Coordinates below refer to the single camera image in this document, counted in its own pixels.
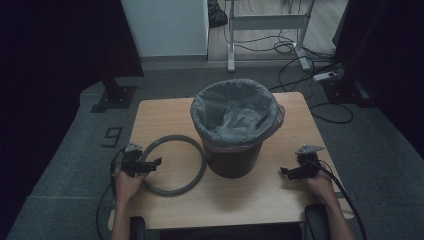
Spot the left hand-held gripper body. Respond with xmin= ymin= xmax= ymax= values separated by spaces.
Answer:
xmin=120 ymin=142 xmax=146 ymax=178

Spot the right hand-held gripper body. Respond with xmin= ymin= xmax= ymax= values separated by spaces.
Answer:
xmin=295 ymin=144 xmax=325 ymax=179

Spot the grey plastic bin ring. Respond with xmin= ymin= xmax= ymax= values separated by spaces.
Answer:
xmin=141 ymin=134 xmax=207 ymax=198

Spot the black trash bin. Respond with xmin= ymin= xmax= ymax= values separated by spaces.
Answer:
xmin=199 ymin=138 xmax=266 ymax=179

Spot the grey garbage bag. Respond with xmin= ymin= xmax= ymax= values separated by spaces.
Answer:
xmin=189 ymin=78 xmax=285 ymax=154

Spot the person's right hand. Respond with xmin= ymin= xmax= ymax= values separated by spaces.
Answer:
xmin=304 ymin=170 xmax=336 ymax=204

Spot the person's left hand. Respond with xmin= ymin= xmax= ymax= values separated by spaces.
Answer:
xmin=114 ymin=171 xmax=148 ymax=208

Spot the black chair armrest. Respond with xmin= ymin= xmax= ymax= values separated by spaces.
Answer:
xmin=130 ymin=215 xmax=147 ymax=240
xmin=304 ymin=203 xmax=333 ymax=240

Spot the white power strip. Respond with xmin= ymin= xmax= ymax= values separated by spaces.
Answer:
xmin=312 ymin=70 xmax=338 ymax=83

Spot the white cabinet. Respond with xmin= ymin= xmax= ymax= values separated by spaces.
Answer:
xmin=120 ymin=0 xmax=210 ymax=58

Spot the black curtain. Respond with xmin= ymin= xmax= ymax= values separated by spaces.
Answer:
xmin=0 ymin=0 xmax=144 ymax=111
xmin=333 ymin=0 xmax=424 ymax=158

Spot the black bag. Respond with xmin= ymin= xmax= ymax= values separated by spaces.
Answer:
xmin=206 ymin=0 xmax=229 ymax=28

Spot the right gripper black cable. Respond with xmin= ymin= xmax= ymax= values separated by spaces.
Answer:
xmin=313 ymin=159 xmax=368 ymax=240

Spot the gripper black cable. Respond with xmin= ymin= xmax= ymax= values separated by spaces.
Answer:
xmin=95 ymin=149 xmax=127 ymax=240
xmin=313 ymin=159 xmax=368 ymax=240

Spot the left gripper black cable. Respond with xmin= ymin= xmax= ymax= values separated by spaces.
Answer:
xmin=95 ymin=149 xmax=127 ymax=240

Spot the black floor cable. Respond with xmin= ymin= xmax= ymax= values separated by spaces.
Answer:
xmin=265 ymin=56 xmax=344 ymax=94
xmin=309 ymin=102 xmax=354 ymax=125
xmin=229 ymin=31 xmax=334 ymax=64

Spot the black stand base plate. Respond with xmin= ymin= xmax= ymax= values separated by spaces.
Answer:
xmin=89 ymin=77 xmax=138 ymax=114
xmin=321 ymin=77 xmax=378 ymax=108

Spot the white metal desk frame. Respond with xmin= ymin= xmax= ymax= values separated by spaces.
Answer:
xmin=224 ymin=0 xmax=316 ymax=73

